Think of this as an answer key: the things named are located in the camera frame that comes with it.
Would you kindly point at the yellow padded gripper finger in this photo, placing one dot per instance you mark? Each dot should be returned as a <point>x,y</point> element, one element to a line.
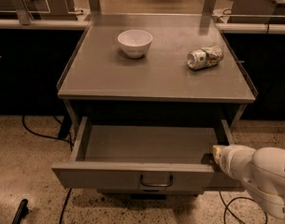
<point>217,149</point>

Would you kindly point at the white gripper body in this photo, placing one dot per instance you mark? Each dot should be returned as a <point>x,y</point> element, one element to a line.
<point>226,160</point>

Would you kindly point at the grey top drawer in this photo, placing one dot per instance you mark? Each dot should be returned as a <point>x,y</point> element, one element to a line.
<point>141,159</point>

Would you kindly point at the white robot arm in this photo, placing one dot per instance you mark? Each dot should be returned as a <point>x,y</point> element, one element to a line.
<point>260,171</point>

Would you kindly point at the grey drawer cabinet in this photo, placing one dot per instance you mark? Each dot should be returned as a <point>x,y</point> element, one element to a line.
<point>109,88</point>

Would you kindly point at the crushed aluminium drink can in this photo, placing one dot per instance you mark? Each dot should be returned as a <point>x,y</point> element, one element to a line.
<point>204,58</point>

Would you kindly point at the long white counter ledge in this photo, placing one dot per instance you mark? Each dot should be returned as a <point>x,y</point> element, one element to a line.
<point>228,28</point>

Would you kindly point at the white ceramic bowl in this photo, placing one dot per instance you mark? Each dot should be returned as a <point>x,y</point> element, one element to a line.
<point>135,43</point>

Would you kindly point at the black bar on floor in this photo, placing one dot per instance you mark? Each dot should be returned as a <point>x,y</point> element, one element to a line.
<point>22,211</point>

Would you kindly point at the right grey post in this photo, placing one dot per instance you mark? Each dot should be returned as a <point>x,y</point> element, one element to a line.
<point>208,7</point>

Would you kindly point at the left grey post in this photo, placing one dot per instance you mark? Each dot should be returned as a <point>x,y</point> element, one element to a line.
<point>22,11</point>

